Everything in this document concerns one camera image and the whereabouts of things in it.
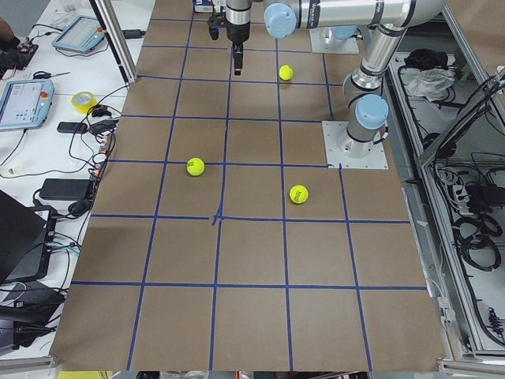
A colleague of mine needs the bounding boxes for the white crumpled cloth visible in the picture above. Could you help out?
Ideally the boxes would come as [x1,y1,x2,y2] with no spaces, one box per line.
[406,69,455,102]

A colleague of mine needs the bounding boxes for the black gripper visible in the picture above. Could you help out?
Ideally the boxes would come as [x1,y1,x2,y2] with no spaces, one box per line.
[225,0,252,76]

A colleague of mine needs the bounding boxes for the far yellow tennis ball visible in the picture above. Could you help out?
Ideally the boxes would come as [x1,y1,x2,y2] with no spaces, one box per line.
[279,65,294,81]

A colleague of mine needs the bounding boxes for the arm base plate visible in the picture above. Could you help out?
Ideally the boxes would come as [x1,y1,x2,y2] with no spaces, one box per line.
[310,25,359,55]
[322,121,388,170]

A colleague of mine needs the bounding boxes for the yellow tennis ball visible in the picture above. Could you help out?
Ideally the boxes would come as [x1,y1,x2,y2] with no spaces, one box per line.
[186,157,205,177]
[279,65,294,81]
[289,184,309,205]

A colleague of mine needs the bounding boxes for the black scissors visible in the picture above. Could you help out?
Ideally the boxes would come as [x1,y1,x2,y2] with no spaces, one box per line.
[32,70,69,79]

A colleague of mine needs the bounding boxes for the teach pendant tablet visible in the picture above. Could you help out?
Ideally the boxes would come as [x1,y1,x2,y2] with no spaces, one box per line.
[51,16,104,53]
[1,79,54,131]

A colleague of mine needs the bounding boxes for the lower teach pendant tablet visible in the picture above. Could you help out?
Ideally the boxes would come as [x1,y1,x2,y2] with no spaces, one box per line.
[1,79,54,131]

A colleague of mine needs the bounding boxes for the yellow tape roll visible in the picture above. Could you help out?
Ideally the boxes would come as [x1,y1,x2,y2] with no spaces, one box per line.
[71,91,98,114]

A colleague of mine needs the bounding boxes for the near yellow tennis ball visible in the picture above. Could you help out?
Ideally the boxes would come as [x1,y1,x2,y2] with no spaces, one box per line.
[289,184,309,205]

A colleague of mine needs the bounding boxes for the black power adapter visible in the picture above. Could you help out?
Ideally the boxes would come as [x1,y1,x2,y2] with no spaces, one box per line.
[39,178,92,201]

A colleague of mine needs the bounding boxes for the black laptop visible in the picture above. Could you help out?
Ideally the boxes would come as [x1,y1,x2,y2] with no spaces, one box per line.
[1,192,56,283]

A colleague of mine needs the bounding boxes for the upper teach pendant tablet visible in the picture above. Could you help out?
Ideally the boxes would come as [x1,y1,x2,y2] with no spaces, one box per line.
[51,16,104,53]

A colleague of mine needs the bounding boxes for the aluminium frame post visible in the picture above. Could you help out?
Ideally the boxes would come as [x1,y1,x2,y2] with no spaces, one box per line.
[89,0,137,85]

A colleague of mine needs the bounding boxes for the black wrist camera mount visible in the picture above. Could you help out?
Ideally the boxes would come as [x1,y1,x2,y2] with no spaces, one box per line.
[208,11,226,41]

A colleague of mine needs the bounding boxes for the middle yellow tennis ball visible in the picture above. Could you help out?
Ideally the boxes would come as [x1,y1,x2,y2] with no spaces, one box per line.
[186,157,205,177]

